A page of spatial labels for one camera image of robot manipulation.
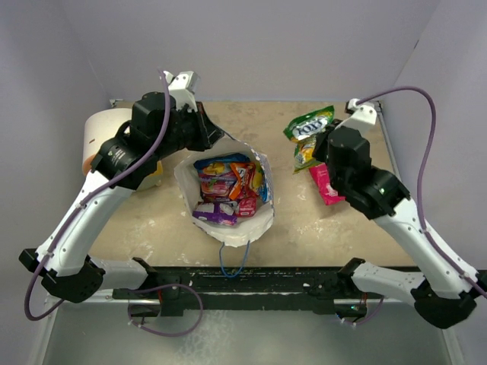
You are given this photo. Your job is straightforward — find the pink chips bag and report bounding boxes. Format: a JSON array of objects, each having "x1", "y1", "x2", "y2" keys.
[{"x1": 309, "y1": 163, "x2": 345, "y2": 206}]

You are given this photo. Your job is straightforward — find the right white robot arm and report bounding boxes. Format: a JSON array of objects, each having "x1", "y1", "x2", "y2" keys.
[{"x1": 313, "y1": 125, "x2": 486, "y2": 329}]

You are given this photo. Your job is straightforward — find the assorted candy packets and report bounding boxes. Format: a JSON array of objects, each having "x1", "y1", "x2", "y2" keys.
[{"x1": 193, "y1": 153, "x2": 268, "y2": 202}]

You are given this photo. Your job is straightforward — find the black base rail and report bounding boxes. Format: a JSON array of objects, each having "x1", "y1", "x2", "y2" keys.
[{"x1": 113, "y1": 266, "x2": 380, "y2": 316}]

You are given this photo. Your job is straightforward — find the checkered paper bag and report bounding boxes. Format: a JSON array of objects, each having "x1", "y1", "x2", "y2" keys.
[{"x1": 173, "y1": 129, "x2": 275, "y2": 278}]

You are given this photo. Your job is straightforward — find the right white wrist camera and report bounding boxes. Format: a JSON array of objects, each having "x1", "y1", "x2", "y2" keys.
[{"x1": 342, "y1": 98, "x2": 377, "y2": 135}]

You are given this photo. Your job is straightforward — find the green Fox's candy bag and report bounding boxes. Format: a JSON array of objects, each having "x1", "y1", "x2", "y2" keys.
[{"x1": 283, "y1": 106, "x2": 335, "y2": 173}]

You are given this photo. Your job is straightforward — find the small red candy packet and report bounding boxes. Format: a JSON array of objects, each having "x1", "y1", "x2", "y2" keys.
[{"x1": 235, "y1": 197, "x2": 257, "y2": 217}]

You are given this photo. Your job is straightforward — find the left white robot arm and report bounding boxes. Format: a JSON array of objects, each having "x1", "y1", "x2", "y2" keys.
[{"x1": 19, "y1": 92, "x2": 224, "y2": 303}]

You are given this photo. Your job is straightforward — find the purple snack packet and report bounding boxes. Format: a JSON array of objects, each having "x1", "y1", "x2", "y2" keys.
[{"x1": 192, "y1": 202, "x2": 237, "y2": 226}]

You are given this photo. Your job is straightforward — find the orange Fox's candy bag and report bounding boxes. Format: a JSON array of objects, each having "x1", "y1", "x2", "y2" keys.
[{"x1": 228, "y1": 162, "x2": 257, "y2": 201}]

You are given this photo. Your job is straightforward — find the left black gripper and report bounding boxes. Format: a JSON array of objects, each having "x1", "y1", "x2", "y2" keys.
[{"x1": 153, "y1": 101, "x2": 224, "y2": 161}]

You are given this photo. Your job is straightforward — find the cream and orange cylinder box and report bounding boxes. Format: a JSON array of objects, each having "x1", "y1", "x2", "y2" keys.
[{"x1": 82, "y1": 108, "x2": 132, "y2": 176}]

